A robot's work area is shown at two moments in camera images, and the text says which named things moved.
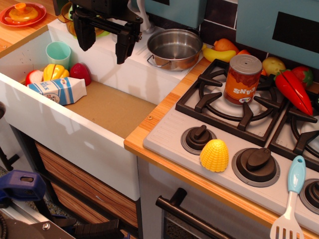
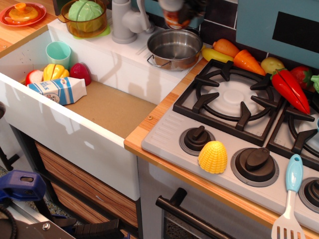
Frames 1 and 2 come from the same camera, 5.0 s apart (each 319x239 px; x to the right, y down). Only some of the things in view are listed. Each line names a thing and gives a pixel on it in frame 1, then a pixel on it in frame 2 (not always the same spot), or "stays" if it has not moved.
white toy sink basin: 85,106 stays
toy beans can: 243,76 -> 171,9
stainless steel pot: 176,50 stays
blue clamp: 22,185 stays
